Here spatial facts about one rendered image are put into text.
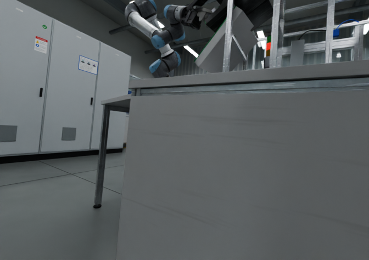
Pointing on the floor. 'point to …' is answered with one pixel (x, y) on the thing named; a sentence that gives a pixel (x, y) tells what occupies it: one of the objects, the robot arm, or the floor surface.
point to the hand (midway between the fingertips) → (214, 14)
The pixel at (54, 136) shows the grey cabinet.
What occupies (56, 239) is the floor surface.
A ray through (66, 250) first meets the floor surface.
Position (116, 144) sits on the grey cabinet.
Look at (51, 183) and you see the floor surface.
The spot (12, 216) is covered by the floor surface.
